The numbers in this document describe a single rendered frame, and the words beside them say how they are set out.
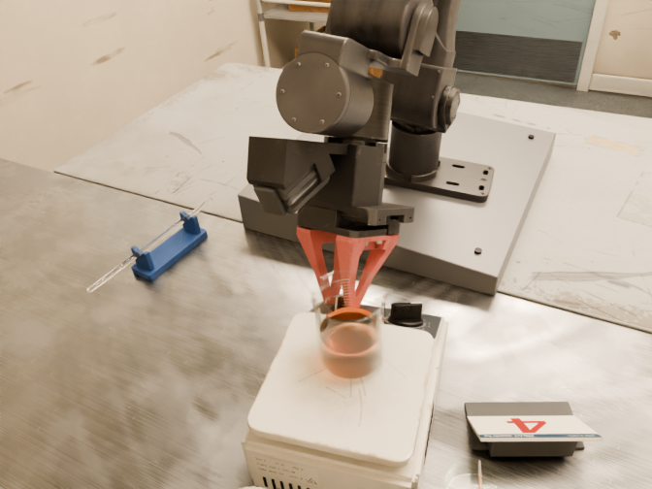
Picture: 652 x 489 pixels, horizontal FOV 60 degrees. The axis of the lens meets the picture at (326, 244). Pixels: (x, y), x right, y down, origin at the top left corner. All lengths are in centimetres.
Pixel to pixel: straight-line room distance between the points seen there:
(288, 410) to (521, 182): 46
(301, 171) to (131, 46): 182
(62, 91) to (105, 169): 109
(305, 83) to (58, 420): 38
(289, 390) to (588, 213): 48
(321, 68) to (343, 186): 10
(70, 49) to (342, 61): 167
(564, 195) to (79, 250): 63
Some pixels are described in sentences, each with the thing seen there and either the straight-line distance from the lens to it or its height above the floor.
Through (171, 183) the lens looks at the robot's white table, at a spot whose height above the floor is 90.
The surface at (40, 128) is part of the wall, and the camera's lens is 199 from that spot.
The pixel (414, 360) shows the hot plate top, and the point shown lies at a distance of 45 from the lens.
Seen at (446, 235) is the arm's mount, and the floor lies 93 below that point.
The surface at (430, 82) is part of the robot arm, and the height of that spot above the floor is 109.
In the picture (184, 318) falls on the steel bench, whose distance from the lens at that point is 63.
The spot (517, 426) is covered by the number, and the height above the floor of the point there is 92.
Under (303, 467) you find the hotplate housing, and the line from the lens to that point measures 43.
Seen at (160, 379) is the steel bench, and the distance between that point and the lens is 58.
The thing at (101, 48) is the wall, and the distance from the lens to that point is 212.
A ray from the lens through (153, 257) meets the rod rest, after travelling 71.
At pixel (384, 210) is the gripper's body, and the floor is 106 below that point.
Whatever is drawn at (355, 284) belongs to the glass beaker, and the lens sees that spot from 42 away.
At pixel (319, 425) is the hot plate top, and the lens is 41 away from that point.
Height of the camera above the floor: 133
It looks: 38 degrees down
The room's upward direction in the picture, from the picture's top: 5 degrees counter-clockwise
